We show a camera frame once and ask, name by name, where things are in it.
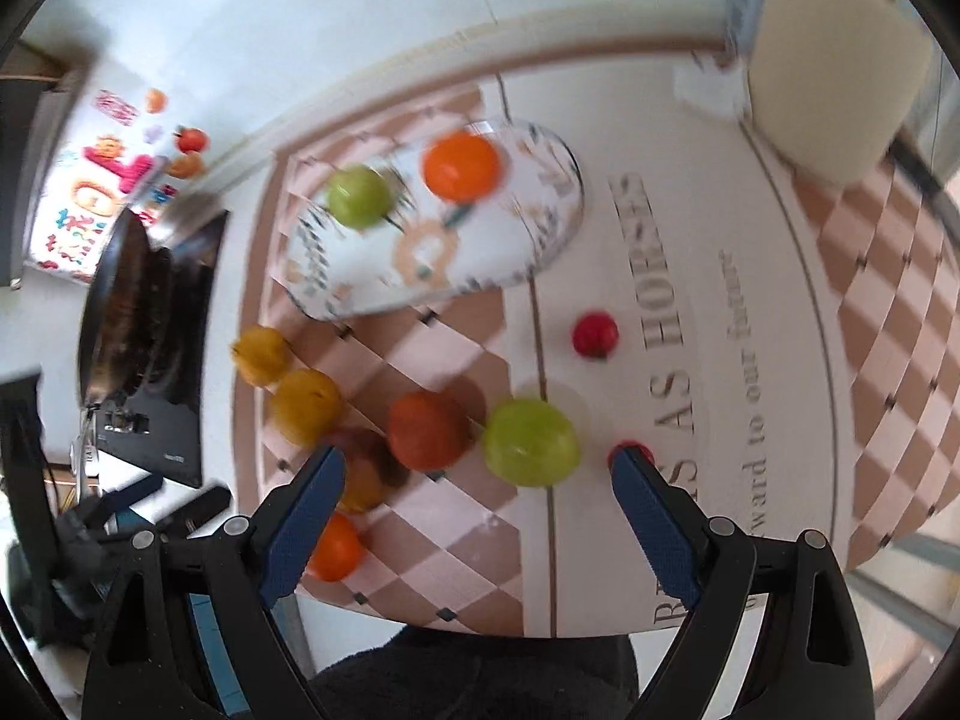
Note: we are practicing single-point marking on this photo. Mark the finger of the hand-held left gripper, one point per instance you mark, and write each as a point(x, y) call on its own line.
point(120, 496)
point(196, 506)

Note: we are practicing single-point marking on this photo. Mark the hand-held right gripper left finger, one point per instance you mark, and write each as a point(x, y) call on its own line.
point(300, 525)

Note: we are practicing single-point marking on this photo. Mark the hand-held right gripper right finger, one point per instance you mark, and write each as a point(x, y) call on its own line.
point(656, 532)

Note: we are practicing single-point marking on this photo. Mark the orange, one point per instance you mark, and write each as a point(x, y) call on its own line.
point(461, 165)
point(341, 547)

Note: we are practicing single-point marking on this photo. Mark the small red fruit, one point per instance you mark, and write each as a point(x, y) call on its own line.
point(595, 334)
point(634, 450)

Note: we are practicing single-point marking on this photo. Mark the dark brown round fruit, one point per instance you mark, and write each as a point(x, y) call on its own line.
point(371, 472)

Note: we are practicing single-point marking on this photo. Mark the yellow pear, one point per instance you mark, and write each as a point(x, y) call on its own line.
point(307, 405)

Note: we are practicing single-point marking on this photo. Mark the green apple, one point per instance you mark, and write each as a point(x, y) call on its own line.
point(531, 441)
point(358, 196)

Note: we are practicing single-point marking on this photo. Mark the red-brown round fruit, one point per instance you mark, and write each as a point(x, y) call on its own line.
point(427, 431)

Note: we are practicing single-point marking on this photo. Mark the yellow lemon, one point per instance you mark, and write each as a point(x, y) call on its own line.
point(259, 354)

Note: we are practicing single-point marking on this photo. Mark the white patterned plate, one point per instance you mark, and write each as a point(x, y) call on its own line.
point(480, 247)

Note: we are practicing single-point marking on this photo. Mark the black glass stove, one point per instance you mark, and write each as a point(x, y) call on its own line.
point(184, 390)

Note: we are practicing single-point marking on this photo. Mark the black wok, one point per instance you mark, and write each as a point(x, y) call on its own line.
point(124, 300)

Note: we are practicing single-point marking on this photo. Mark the person's dark trouser leg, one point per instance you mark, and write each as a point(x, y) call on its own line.
point(472, 679)

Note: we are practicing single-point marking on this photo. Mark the brown checkered mat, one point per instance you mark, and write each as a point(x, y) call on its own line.
point(750, 277)

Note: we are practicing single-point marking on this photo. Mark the white cloth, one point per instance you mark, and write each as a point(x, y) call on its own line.
point(709, 86)

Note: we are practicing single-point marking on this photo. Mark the cream utensil holder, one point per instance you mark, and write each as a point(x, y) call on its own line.
point(825, 75)

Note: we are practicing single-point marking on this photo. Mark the colourful wall sticker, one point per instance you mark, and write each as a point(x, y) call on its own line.
point(90, 195)

